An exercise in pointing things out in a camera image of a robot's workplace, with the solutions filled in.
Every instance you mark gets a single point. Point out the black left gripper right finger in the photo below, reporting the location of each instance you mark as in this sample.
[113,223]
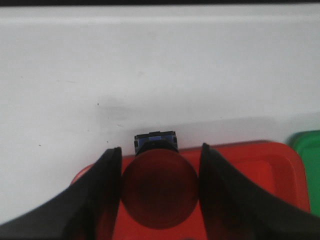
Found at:
[235,208]

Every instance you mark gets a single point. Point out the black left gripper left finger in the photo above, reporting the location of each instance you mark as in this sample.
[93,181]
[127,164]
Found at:
[86,210]

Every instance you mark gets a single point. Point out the red mushroom push button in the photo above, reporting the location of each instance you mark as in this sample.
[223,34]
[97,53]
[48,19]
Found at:
[159,186]

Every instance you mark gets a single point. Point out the red plastic tray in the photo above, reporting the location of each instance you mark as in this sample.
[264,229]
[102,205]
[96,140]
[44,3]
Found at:
[273,166]

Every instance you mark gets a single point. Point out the green plastic tray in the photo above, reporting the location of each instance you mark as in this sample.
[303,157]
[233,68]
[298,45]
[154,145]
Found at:
[307,146]

